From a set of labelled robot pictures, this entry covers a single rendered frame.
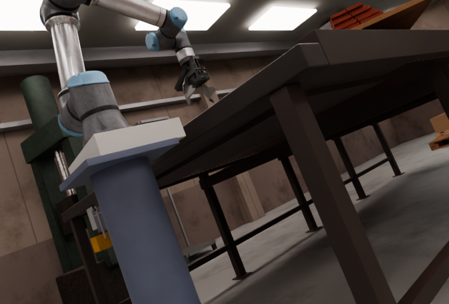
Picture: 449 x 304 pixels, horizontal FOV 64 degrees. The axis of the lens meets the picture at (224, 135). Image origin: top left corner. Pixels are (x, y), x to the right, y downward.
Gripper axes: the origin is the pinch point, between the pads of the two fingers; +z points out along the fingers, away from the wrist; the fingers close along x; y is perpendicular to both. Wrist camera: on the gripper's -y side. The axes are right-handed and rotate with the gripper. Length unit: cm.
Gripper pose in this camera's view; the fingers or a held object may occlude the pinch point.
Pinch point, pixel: (201, 105)
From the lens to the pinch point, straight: 155.4
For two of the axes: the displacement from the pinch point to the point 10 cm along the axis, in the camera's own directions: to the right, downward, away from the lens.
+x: 6.5, -1.5, 7.4
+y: 6.6, -3.6, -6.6
